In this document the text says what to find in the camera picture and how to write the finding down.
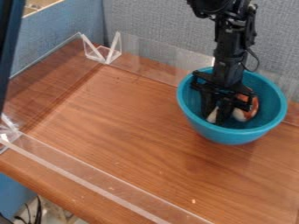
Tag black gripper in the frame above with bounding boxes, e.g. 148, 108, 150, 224
190, 56, 259, 126

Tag brown and white toy mushroom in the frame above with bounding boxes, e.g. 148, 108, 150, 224
206, 96, 259, 123

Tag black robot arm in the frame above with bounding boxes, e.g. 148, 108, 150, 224
187, 0, 258, 125

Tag blue plastic bowl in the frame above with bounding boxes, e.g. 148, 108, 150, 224
176, 71, 287, 145

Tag clear acrylic back barrier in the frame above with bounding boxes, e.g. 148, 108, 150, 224
116, 32, 299, 102

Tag clear acrylic barrier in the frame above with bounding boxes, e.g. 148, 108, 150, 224
116, 32, 299, 102
0, 132, 212, 224

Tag clear acrylic front barrier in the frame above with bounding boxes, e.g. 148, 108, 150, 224
0, 132, 212, 224

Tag wooden shelf box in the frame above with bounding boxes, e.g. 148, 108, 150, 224
23, 0, 64, 18

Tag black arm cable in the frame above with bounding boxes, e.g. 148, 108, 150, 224
240, 47, 260, 74

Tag clear acrylic corner bracket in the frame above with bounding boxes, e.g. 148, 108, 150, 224
80, 31, 121, 65

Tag clear acrylic left bracket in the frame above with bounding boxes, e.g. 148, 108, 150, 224
0, 113, 20, 155

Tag black cables under table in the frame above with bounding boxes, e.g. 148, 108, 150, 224
0, 195, 44, 224

